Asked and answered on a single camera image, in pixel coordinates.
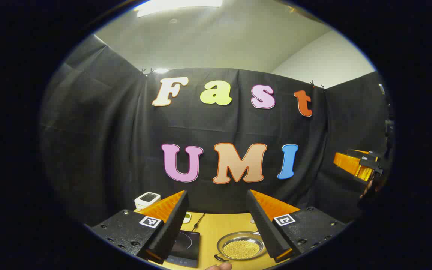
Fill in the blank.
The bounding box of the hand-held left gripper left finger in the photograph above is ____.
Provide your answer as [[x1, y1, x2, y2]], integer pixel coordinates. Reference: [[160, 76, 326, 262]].
[[90, 190, 189, 263]]

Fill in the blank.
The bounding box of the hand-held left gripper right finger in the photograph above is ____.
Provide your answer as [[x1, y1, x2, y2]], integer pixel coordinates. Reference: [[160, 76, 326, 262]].
[[246, 189, 348, 263]]

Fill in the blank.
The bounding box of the black induction cooktop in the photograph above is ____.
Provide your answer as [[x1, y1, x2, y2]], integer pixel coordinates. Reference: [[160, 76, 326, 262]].
[[165, 230, 201, 268]]

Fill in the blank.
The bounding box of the stainless steel pot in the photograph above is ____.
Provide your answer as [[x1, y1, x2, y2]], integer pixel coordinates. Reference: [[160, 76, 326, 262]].
[[215, 231, 267, 262]]

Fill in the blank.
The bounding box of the pile of yellow soybeans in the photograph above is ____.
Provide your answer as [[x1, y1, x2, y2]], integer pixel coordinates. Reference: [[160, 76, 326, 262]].
[[223, 240, 263, 260]]

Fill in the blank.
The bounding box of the white toaster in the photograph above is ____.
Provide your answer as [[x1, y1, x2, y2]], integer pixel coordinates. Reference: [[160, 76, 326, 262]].
[[135, 192, 161, 210]]

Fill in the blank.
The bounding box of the black backdrop cloth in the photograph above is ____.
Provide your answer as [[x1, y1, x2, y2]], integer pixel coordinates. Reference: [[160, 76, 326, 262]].
[[40, 36, 393, 229]]

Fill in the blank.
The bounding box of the ceiling light panel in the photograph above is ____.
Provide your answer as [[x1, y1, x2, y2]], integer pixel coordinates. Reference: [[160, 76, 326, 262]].
[[137, 0, 223, 18]]

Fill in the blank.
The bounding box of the black power cable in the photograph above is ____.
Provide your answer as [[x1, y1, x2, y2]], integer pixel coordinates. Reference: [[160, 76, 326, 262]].
[[192, 213, 206, 232]]

